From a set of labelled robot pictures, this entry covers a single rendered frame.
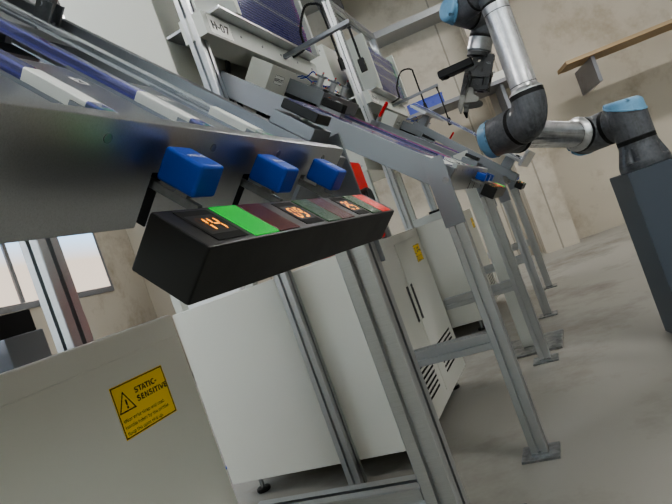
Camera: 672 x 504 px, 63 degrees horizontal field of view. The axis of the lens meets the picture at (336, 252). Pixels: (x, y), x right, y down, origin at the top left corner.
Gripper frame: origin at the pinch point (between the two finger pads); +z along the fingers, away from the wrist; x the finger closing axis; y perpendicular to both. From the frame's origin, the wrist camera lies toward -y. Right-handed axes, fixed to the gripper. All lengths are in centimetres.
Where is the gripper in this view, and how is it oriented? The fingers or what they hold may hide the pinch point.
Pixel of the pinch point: (461, 116)
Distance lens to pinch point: 187.6
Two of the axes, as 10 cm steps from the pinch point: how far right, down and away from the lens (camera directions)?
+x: 3.5, -1.3, 9.3
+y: 9.3, 1.8, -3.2
